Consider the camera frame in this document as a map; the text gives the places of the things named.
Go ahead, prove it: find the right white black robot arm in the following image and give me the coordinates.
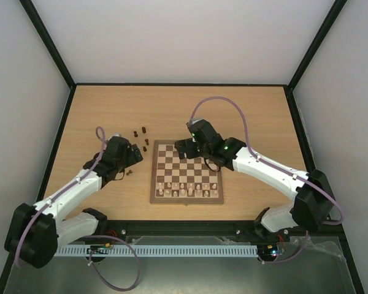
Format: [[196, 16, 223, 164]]
[[174, 119, 336, 240]]

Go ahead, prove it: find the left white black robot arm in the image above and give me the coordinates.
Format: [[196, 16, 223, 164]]
[[4, 135, 143, 268]]

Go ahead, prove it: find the wooden chess board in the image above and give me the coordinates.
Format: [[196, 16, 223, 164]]
[[150, 140, 224, 205]]

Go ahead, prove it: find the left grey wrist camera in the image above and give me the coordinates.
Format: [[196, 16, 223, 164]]
[[111, 133, 122, 138]]

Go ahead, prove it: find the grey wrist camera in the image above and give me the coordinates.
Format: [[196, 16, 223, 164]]
[[111, 133, 122, 138], [186, 118, 204, 132]]

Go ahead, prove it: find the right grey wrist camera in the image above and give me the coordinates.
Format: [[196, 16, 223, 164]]
[[186, 118, 204, 132]]

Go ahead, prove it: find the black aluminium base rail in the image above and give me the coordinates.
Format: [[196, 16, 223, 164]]
[[104, 219, 344, 245]]

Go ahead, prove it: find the light blue cable duct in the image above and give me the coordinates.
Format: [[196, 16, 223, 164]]
[[53, 244, 259, 258]]

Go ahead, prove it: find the black frame post left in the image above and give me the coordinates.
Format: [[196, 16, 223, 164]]
[[19, 0, 76, 89]]

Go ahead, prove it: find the black frame post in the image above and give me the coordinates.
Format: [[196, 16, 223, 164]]
[[19, 0, 76, 89], [286, 0, 349, 91]]

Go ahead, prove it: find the black frame post right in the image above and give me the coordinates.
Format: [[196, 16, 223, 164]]
[[286, 0, 349, 91]]

